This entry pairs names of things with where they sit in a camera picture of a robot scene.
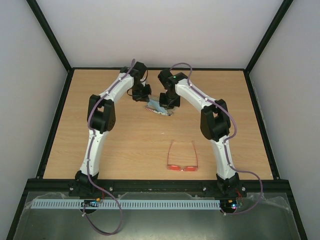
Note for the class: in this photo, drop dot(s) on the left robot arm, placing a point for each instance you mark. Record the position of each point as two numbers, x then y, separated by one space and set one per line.
101 119

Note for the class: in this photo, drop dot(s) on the right electronics board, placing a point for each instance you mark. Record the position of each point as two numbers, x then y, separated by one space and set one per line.
232 204

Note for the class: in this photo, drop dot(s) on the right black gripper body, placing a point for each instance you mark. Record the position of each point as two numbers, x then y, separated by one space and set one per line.
169 103

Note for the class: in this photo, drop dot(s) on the red sunglasses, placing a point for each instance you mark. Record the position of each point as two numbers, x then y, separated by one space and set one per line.
182 157

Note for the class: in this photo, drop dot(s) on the black front mounting rail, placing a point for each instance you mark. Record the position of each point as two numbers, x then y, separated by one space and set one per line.
200 188

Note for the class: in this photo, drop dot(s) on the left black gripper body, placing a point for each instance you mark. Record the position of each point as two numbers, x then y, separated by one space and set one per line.
140 92

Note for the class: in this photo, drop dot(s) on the blue cleaning cloth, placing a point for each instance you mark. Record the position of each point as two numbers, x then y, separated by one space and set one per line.
154 106

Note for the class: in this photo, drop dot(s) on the light blue slotted cable duct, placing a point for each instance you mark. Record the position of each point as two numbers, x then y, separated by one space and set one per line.
129 204

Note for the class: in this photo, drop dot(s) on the electronics board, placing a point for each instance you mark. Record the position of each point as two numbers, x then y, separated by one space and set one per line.
232 204
95 203

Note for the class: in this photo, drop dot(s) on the american flag glasses case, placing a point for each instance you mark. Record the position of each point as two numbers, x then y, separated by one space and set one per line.
170 111

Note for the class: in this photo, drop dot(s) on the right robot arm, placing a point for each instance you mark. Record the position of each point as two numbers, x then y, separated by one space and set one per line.
215 122

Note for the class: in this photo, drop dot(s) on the left electronics board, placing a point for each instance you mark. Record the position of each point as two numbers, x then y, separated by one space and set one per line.
95 203

